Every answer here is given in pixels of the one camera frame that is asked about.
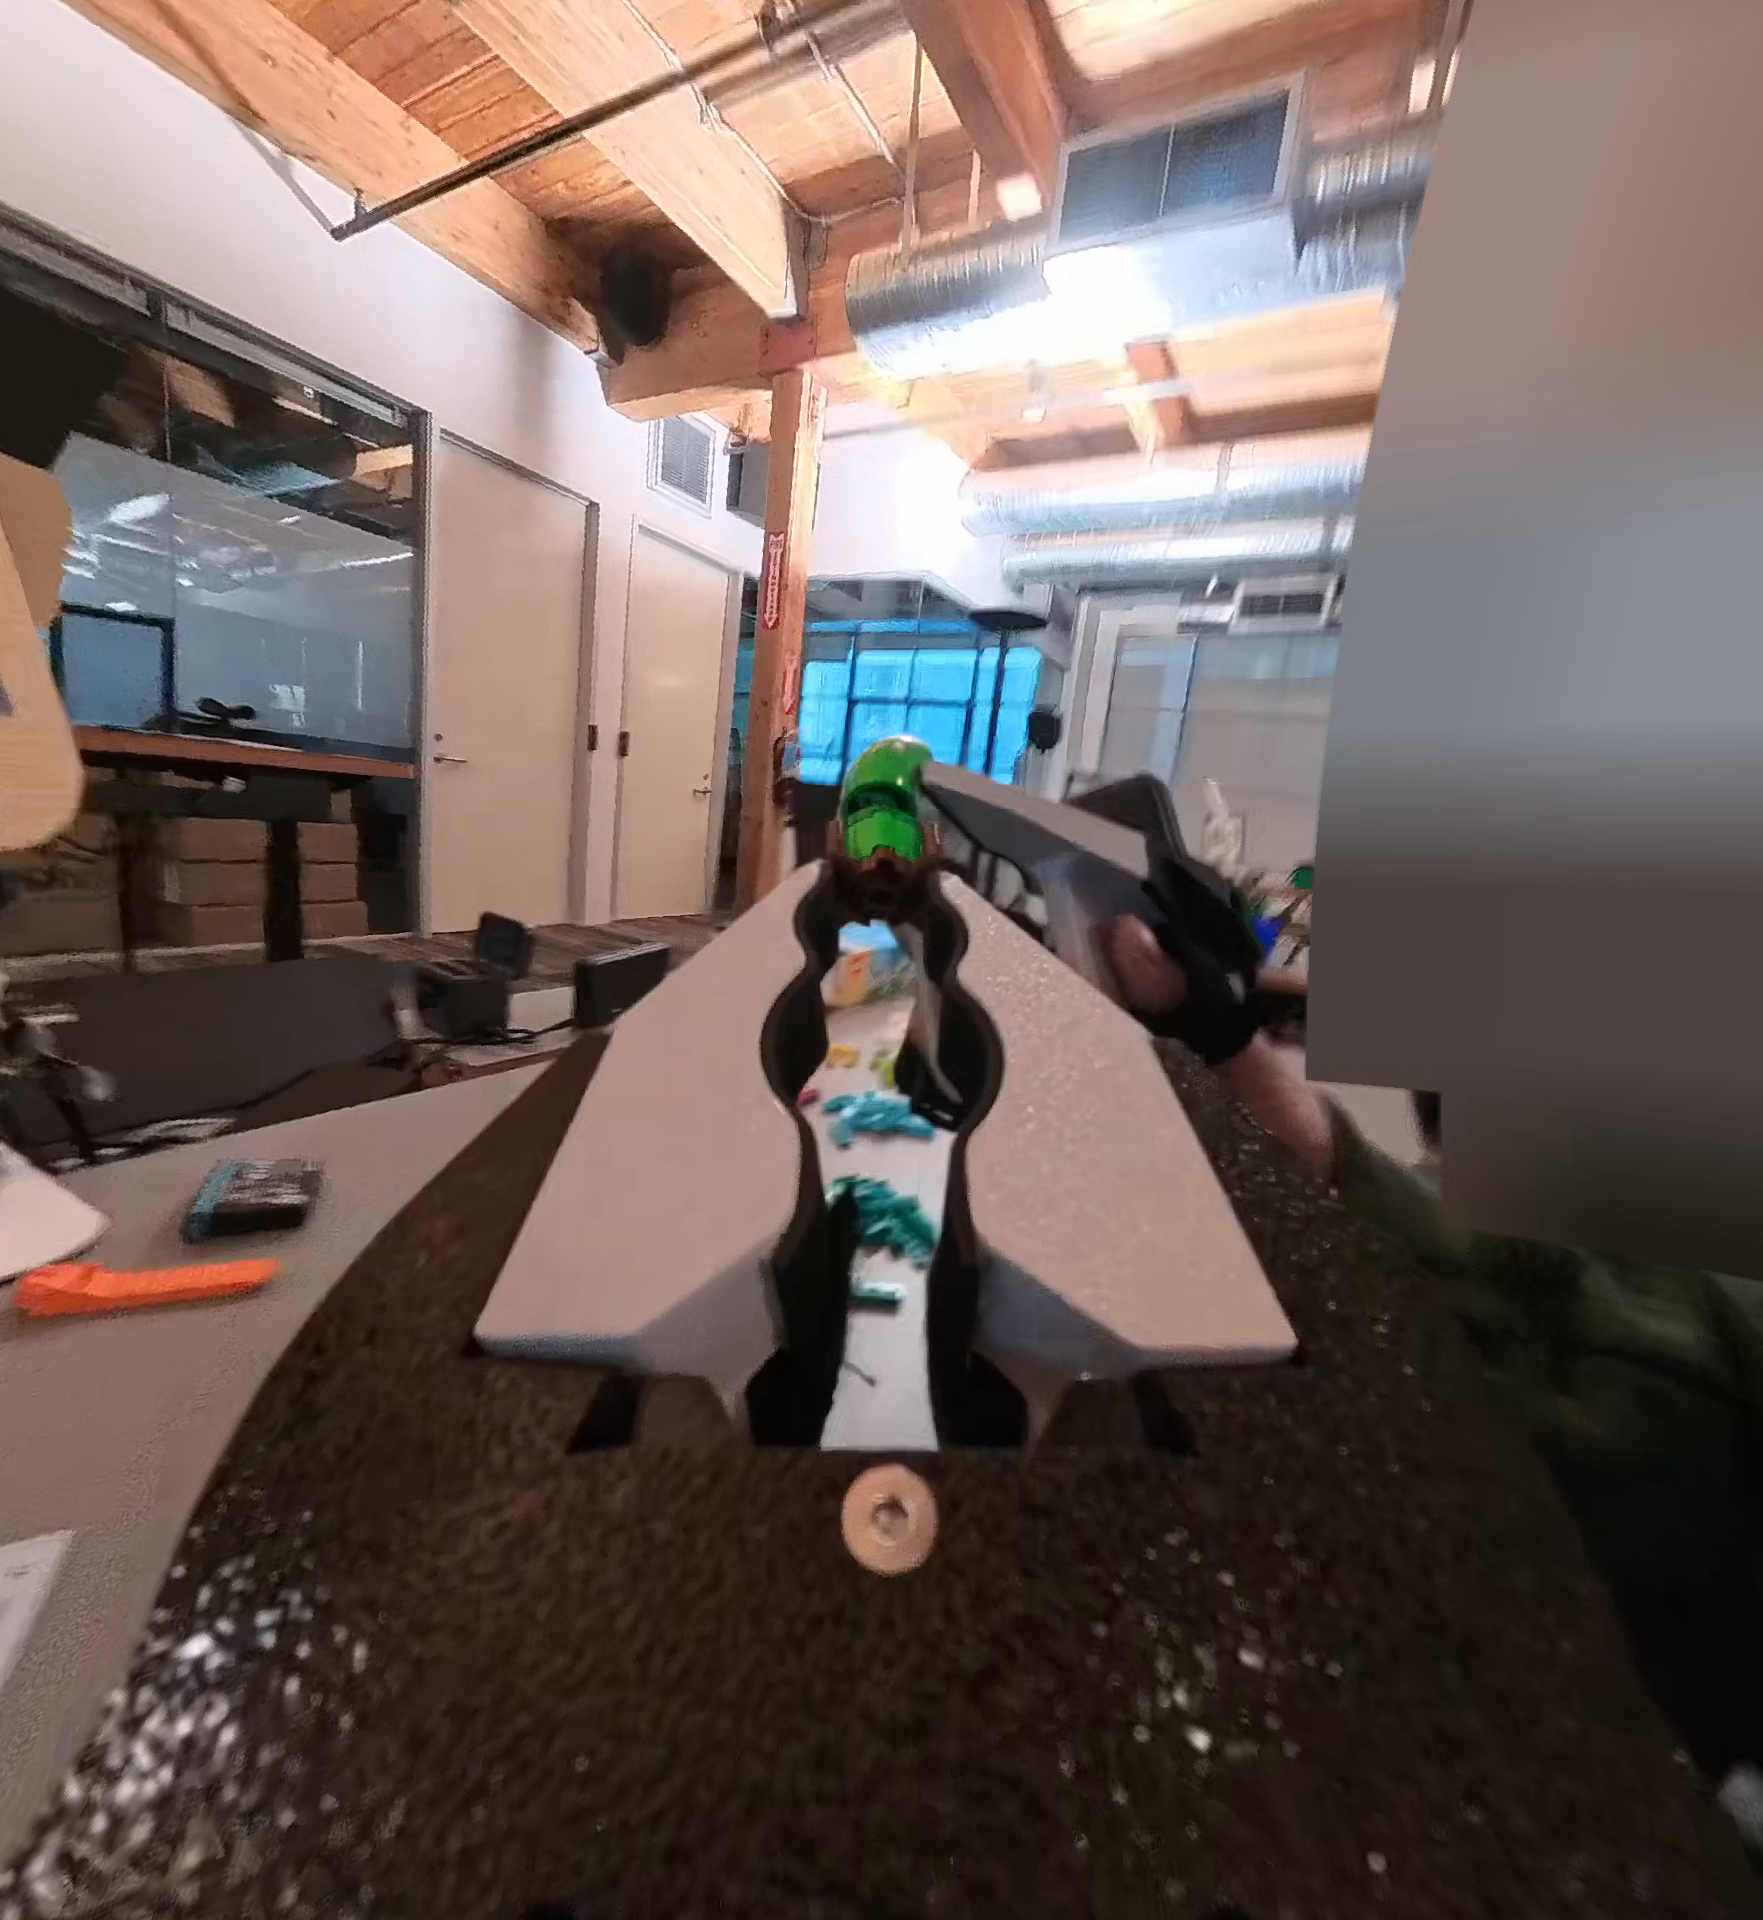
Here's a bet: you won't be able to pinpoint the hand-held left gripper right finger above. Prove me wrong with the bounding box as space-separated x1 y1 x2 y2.
929 869 1303 1454

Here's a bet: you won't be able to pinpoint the person's right hand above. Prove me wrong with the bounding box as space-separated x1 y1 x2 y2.
1104 912 1343 1181

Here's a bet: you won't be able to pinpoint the wooden support post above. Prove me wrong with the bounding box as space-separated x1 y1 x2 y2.
738 367 828 902

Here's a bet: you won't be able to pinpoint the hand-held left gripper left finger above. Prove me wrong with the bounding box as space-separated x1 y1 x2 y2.
471 860 845 1443

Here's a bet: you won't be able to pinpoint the pile of blue lego pieces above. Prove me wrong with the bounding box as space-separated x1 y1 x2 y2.
819 1086 945 1306

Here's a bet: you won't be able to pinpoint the large windows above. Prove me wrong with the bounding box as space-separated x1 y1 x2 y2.
803 620 1049 789

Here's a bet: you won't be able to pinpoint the silver air duct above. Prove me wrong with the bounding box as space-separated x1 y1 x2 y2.
843 226 1054 377

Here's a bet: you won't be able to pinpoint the black case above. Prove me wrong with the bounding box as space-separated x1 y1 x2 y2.
573 941 673 1028
416 912 539 1040

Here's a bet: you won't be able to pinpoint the wall air vent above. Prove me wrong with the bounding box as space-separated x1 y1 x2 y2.
652 411 724 519

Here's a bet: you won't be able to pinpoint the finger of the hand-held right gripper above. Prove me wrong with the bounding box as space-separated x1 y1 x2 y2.
923 756 1172 994
1066 772 1186 875

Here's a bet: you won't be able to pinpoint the black wall speaker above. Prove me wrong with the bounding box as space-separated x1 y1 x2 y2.
594 246 673 354

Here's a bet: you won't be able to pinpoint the green round lego piece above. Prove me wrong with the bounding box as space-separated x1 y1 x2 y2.
838 733 939 818

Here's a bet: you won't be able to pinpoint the white door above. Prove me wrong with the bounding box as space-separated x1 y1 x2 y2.
427 431 601 936
618 523 744 919

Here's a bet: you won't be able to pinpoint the glass office partition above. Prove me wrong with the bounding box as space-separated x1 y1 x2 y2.
0 226 426 752

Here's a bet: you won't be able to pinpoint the stack of cardboard boxes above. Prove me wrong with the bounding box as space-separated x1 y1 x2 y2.
146 817 372 950

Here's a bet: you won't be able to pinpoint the orange brick separator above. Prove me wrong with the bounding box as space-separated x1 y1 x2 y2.
14 1257 283 1320

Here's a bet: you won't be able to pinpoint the dark small box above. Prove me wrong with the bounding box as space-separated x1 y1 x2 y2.
184 1157 325 1245

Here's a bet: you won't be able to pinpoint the wooden desk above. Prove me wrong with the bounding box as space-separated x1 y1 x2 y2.
70 726 417 962

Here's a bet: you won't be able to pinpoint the white rounded pad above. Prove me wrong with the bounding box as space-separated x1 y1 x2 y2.
0 1131 113 1310

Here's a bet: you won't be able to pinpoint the brown lego piece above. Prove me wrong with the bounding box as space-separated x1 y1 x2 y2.
824 850 954 930

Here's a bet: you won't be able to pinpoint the colourful lego box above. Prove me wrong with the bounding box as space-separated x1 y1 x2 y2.
833 927 916 1010

